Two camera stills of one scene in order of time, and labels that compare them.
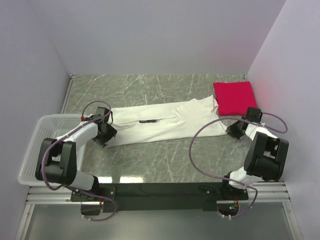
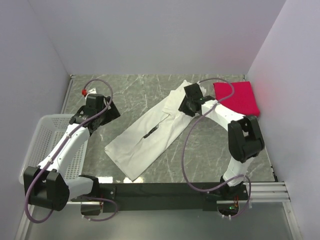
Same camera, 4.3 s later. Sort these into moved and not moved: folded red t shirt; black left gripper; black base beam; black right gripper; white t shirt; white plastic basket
Moved: black left gripper; white t shirt; black right gripper
Not moved: black base beam; folded red t shirt; white plastic basket
